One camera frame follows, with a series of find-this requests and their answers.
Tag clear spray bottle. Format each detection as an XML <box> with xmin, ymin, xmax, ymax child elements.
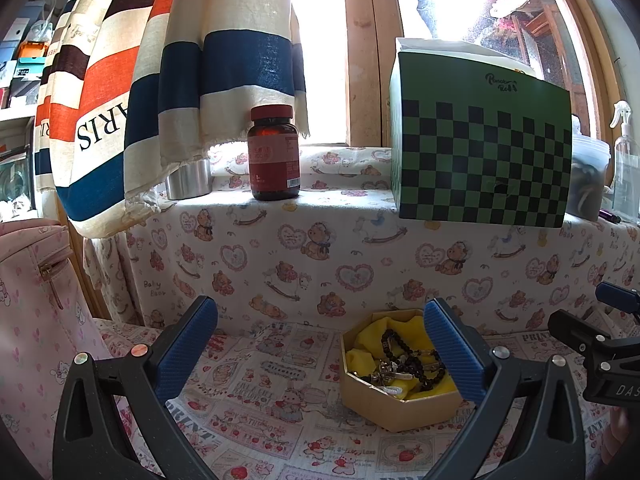
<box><xmin>610</xmin><ymin>101</ymin><xmax>640</xmax><ymax>221</ymax></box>

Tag red pill bottle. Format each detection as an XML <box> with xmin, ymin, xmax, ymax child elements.
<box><xmin>247</xmin><ymin>105</ymin><xmax>301</xmax><ymax>202</ymax></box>

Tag bear print cloth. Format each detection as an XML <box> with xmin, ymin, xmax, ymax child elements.
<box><xmin>82</xmin><ymin>145</ymin><xmax>640</xmax><ymax>346</ymax></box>

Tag pink bag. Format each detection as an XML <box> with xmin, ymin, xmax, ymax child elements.
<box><xmin>0</xmin><ymin>220</ymin><xmax>132</xmax><ymax>480</ymax></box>

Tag black beaded bracelet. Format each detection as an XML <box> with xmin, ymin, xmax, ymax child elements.
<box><xmin>381</xmin><ymin>329</ymin><xmax>448</xmax><ymax>393</ymax></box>

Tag silver charm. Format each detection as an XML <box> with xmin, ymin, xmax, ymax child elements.
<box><xmin>357</xmin><ymin>360</ymin><xmax>416</xmax><ymax>397</ymax></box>

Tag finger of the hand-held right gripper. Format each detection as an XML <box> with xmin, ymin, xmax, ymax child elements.
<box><xmin>547</xmin><ymin>309</ymin><xmax>617</xmax><ymax>357</ymax></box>
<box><xmin>595</xmin><ymin>281</ymin><xmax>640</xmax><ymax>318</ymax></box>

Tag wooden window frame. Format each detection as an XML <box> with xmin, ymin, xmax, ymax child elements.
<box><xmin>342</xmin><ymin>0</ymin><xmax>640</xmax><ymax>147</ymax></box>

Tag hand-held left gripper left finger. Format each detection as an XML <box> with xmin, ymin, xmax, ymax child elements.
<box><xmin>52</xmin><ymin>295</ymin><xmax>218</xmax><ymax>480</ymax></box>

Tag striped curtain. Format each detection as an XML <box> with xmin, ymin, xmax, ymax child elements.
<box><xmin>35</xmin><ymin>0</ymin><xmax>307</xmax><ymax>238</ymax></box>

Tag yellow cloth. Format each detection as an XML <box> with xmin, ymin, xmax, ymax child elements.
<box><xmin>345</xmin><ymin>311</ymin><xmax>458</xmax><ymax>402</ymax></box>

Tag hexagonal cardboard box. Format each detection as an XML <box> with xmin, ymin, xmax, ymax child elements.
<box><xmin>340</xmin><ymin>310</ymin><xmax>463</xmax><ymax>433</ymax></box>

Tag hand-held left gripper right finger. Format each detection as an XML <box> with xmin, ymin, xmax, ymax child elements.
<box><xmin>422</xmin><ymin>297</ymin><xmax>587</xmax><ymax>480</ymax></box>

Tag grey plastic jar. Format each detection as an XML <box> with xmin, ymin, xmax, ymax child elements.
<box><xmin>565</xmin><ymin>120</ymin><xmax>612</xmax><ymax>223</ymax></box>

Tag metal cup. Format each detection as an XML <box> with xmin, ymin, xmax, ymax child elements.
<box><xmin>165</xmin><ymin>159</ymin><xmax>213</xmax><ymax>201</ymax></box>

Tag cluttered shelf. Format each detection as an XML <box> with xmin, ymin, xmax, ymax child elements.
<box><xmin>0</xmin><ymin>0</ymin><xmax>57</xmax><ymax>222</ymax></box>

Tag strawberry print cloth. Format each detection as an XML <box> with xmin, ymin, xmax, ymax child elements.
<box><xmin>95</xmin><ymin>317</ymin><xmax>640</xmax><ymax>480</ymax></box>

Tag person's right hand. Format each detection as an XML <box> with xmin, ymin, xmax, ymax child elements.
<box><xmin>607</xmin><ymin>402</ymin><xmax>640</xmax><ymax>467</ymax></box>

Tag green checkered box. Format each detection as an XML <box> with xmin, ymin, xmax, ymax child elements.
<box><xmin>389</xmin><ymin>36</ymin><xmax>573</xmax><ymax>230</ymax></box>

